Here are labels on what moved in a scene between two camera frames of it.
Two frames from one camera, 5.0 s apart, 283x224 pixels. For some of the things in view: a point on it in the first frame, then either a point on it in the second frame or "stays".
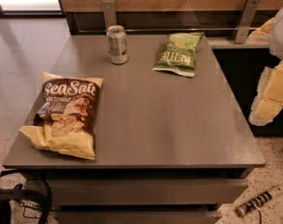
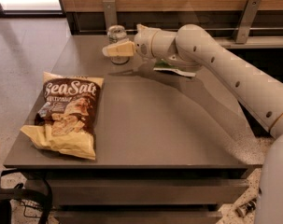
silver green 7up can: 117,38 stays
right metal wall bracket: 249,10 stays
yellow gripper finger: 262,34 -> 143,41
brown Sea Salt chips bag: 66,119 stays
